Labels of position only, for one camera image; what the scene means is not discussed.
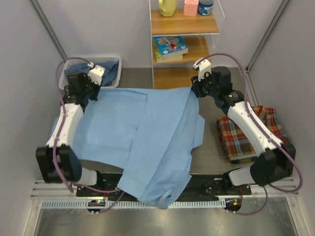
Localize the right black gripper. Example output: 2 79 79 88
192 69 220 98

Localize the light blue long sleeve shirt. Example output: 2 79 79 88
50 86 206 210

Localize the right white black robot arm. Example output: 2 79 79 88
191 65 296 194

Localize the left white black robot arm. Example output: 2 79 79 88
35 69 105 196

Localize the dark blue checked shirt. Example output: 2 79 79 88
64 61 119 87

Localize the white plastic basket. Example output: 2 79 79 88
59 55 122 89

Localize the red white marker pen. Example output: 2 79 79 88
163 37 177 50

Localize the green book underneath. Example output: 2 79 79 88
154 44 183 63

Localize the red plaid folded shirt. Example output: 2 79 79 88
217 106 290 164

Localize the blue tin can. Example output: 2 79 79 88
197 0 214 16

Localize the pink box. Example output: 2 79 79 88
183 0 199 17

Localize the yellow bottle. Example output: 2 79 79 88
158 0 177 17

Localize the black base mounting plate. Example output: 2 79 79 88
76 173 252 202

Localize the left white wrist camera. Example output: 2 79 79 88
87 62 105 86

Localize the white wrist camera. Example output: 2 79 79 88
87 62 105 86
192 59 211 81

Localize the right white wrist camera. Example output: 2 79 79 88
192 59 211 81

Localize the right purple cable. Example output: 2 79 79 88
194 53 304 216

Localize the purple cable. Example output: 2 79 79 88
194 53 304 216
54 57 128 213

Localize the white wire wooden shelf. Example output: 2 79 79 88
149 0 225 89

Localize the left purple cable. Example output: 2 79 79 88
54 57 128 213

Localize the white slotted cable duct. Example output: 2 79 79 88
42 199 226 209

